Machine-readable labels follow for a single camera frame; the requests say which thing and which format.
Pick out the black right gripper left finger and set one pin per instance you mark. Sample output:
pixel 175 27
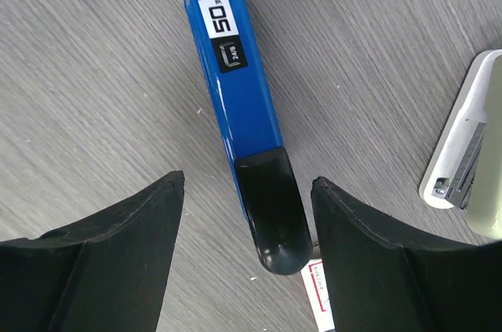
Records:
pixel 105 272

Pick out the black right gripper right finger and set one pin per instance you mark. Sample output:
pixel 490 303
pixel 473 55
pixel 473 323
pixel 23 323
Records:
pixel 385 275

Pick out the white red staple box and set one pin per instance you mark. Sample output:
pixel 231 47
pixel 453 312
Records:
pixel 315 284

